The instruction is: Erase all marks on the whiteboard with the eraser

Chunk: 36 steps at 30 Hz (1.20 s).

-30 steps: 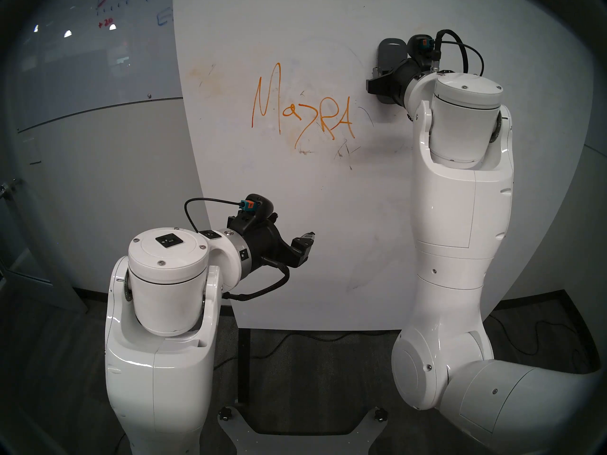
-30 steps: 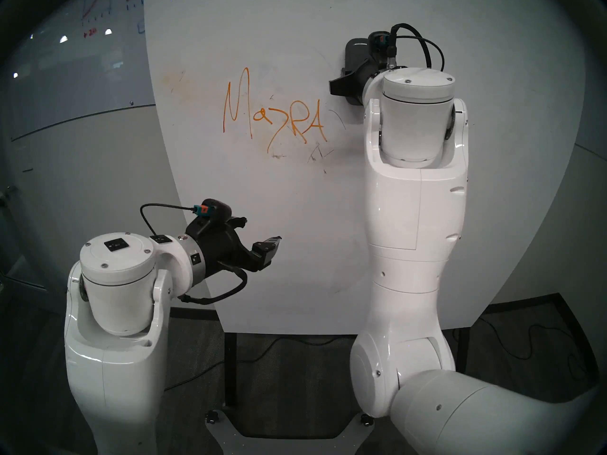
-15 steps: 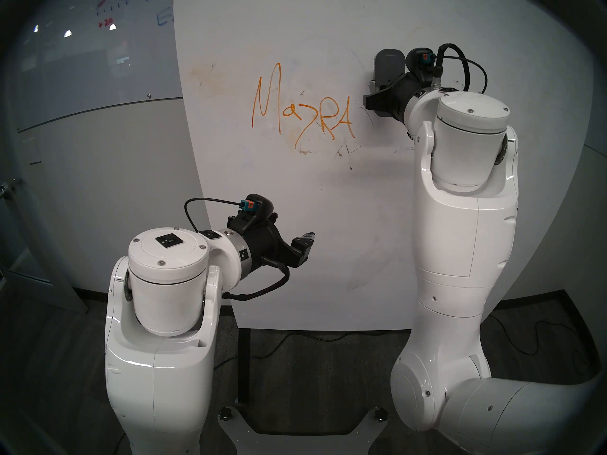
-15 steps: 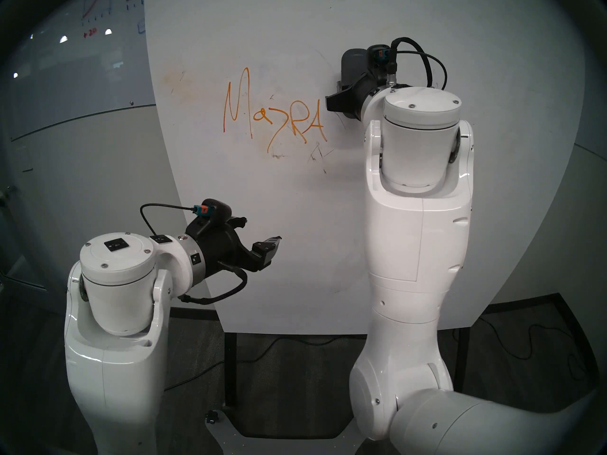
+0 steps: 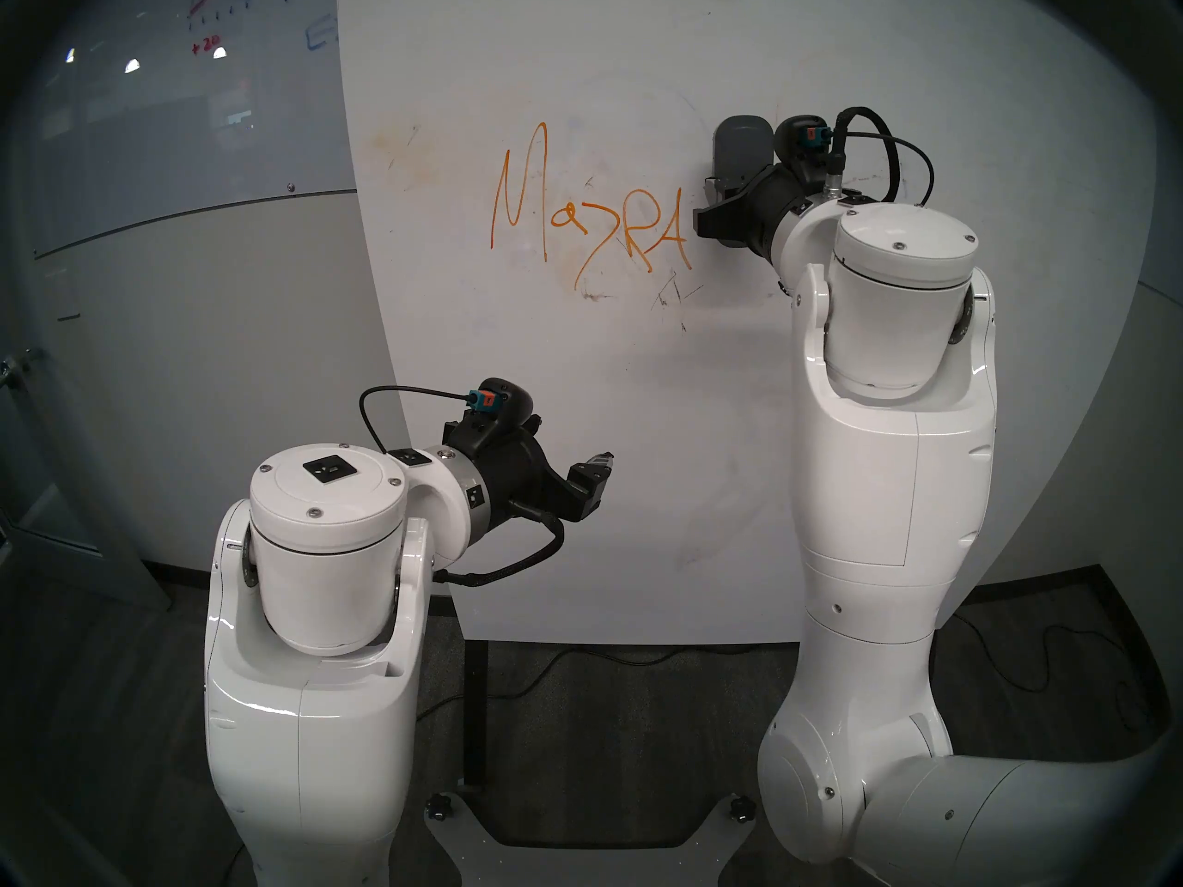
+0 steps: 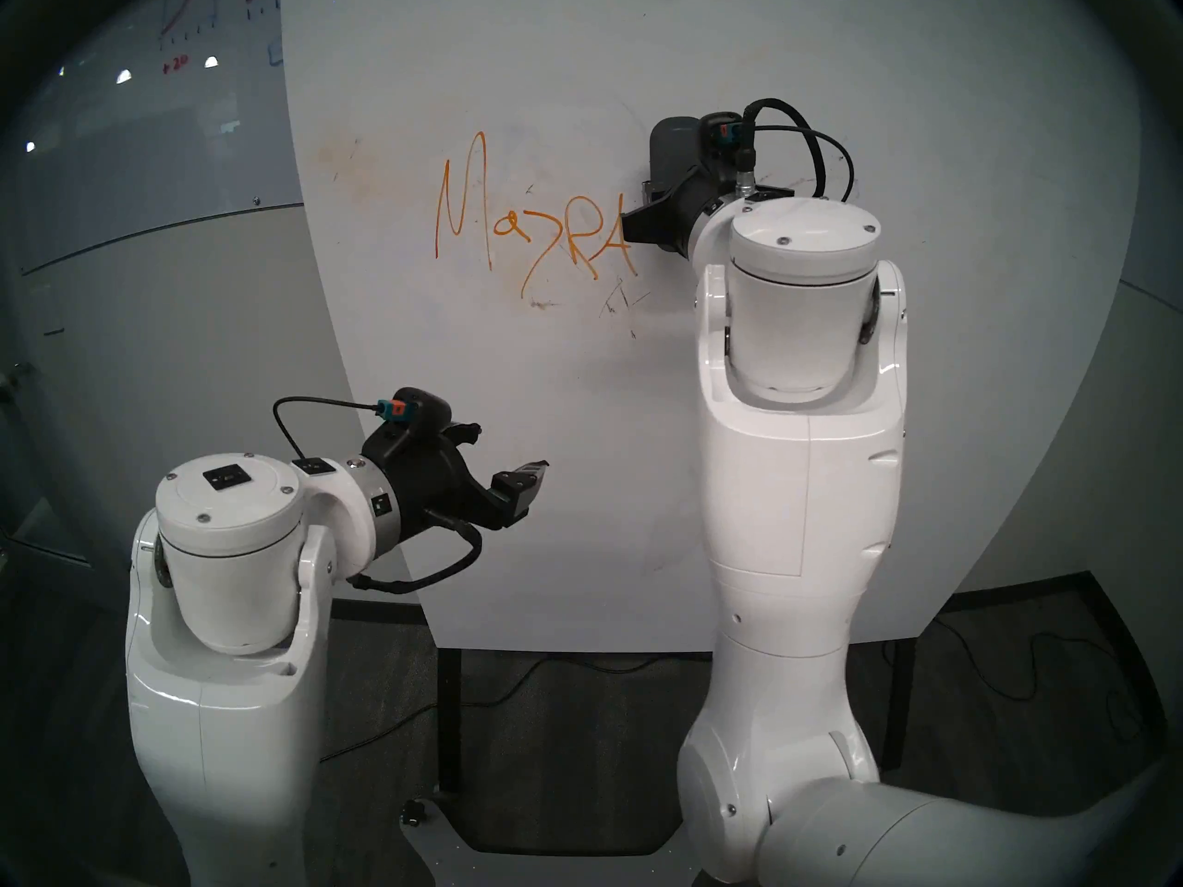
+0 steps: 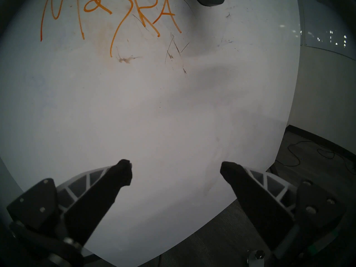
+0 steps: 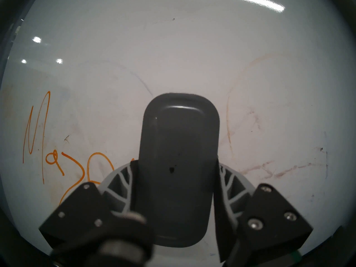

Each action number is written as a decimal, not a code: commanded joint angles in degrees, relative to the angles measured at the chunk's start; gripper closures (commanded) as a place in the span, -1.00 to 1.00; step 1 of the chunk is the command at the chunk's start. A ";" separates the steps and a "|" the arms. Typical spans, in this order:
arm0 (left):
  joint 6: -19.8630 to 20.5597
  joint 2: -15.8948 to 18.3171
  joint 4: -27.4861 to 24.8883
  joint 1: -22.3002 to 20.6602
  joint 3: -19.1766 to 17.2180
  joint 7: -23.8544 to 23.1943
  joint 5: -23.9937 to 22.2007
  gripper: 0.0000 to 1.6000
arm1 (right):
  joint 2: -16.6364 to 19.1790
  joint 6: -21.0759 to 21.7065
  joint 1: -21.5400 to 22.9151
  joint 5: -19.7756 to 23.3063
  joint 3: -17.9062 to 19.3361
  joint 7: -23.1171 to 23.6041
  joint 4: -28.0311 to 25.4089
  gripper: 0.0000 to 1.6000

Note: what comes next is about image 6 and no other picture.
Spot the dark grey whiteboard eraser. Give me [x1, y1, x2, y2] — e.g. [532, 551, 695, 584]
[650, 115, 714, 191]

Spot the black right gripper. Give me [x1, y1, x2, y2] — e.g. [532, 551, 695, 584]
[620, 145, 746, 261]

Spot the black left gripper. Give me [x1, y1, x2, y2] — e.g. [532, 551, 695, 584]
[360, 420, 552, 541]

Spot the white freestanding whiteboard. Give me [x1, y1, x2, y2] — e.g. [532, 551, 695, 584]
[280, 0, 1142, 655]

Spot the black right camera cable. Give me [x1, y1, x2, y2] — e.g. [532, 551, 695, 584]
[739, 100, 856, 202]

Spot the wall-mounted glass whiteboard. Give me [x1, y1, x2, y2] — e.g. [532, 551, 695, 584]
[0, 0, 306, 276]

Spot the black whiteboard stand post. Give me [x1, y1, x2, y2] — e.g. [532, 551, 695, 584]
[883, 636, 916, 771]
[436, 650, 463, 794]

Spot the black floor cable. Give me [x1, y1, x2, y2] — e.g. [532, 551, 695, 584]
[929, 617, 1152, 743]
[319, 654, 666, 766]

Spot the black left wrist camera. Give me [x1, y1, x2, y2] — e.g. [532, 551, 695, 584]
[374, 388, 453, 432]

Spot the grey stand base plate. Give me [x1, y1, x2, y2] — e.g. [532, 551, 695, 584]
[399, 797, 687, 857]

